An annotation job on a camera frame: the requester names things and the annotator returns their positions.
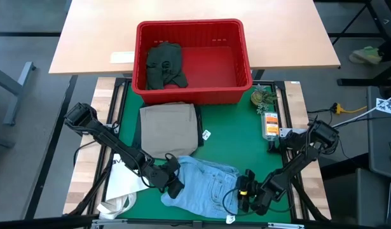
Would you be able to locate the person's leg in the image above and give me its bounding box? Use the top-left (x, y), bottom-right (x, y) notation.
top-left (378, 31), bottom-right (391, 63)

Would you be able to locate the dark green garment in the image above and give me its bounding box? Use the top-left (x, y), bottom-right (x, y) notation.
top-left (146, 42), bottom-right (189, 91)

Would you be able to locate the clear box with orange label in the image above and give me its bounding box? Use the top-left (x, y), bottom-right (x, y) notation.
top-left (261, 111), bottom-right (281, 141)

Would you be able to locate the white cloth tote bag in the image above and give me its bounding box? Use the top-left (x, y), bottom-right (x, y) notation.
top-left (96, 154), bottom-right (150, 220)

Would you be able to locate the black aluminium frame rail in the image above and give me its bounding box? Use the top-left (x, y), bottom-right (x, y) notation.
top-left (273, 81), bottom-right (330, 222)
top-left (114, 77), bottom-right (289, 92)
top-left (67, 78), bottom-right (132, 217)

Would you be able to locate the yellow power plug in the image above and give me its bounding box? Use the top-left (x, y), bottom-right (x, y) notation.
top-left (333, 103), bottom-right (368, 115)

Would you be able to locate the white printed paper tag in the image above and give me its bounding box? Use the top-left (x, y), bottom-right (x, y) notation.
top-left (375, 97), bottom-right (391, 117)

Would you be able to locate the small potted artificial plant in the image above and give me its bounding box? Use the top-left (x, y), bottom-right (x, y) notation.
top-left (250, 84), bottom-right (278, 115)

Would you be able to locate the red plastic laundry bin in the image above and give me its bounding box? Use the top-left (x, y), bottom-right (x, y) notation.
top-left (132, 17), bottom-right (255, 106)

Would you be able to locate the white paper strip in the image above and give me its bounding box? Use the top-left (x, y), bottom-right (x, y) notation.
top-left (110, 51), bottom-right (136, 64)

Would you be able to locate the green table mat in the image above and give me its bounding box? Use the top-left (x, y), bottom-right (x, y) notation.
top-left (115, 81), bottom-right (292, 223)

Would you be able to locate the grey cabinet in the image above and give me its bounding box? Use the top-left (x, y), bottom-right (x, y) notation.
top-left (366, 85), bottom-right (391, 181)

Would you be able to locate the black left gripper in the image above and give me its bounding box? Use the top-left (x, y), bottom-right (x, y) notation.
top-left (144, 153), bottom-right (186, 200)

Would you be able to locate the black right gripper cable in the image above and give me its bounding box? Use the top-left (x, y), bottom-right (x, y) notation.
top-left (221, 187), bottom-right (247, 218)

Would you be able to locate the light blue denim garment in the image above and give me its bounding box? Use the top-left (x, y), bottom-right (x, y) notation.
top-left (160, 155), bottom-right (241, 219)

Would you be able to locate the black front frame bar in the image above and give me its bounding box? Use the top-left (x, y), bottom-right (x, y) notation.
top-left (0, 214), bottom-right (391, 229)

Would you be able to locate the silver metal bracket plate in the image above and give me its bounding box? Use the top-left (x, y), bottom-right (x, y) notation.
top-left (279, 127), bottom-right (307, 138)

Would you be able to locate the grey metal desk leg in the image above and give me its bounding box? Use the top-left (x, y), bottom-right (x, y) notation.
top-left (0, 61), bottom-right (37, 127)

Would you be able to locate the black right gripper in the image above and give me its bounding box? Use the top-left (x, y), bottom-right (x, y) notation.
top-left (236, 169), bottom-right (280, 216)

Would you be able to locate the light wooden table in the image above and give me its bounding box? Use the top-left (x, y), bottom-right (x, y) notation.
top-left (48, 0), bottom-right (341, 76)

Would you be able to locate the tan garment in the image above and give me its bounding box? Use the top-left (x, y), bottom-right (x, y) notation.
top-left (139, 102), bottom-right (199, 159)

